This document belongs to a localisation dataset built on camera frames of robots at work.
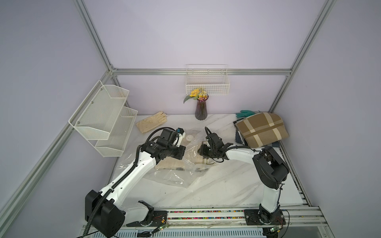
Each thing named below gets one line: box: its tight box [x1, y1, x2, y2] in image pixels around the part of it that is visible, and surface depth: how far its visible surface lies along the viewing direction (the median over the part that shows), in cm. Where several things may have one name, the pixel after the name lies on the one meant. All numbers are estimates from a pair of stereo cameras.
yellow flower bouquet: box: [183, 88, 208, 104], surface depth 102 cm
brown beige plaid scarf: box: [235, 112, 290, 149], surface depth 103 cm
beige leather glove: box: [135, 111, 168, 134], surface depth 117 cm
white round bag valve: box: [185, 134, 194, 142], surface depth 100 cm
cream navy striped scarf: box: [202, 157, 215, 165], surface depth 92 cm
